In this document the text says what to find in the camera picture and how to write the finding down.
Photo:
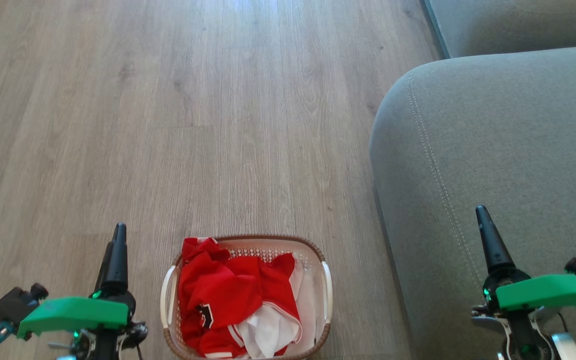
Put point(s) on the white plastic basket brown rim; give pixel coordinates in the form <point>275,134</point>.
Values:
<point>318,300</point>

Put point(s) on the red jersey with white sleeves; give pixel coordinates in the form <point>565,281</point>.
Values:
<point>223,295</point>

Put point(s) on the grey fabric sofa with stitching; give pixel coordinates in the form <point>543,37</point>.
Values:
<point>508,150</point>

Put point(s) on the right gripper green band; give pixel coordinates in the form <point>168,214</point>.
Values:
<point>548,291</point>

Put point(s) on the red garment with white trim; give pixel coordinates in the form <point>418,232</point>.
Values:
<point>199,248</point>

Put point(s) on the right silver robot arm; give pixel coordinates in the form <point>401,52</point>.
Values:
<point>523,337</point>

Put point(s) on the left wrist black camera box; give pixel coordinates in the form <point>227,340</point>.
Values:
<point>14,305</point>

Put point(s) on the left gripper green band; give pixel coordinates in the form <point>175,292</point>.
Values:
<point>75,314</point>

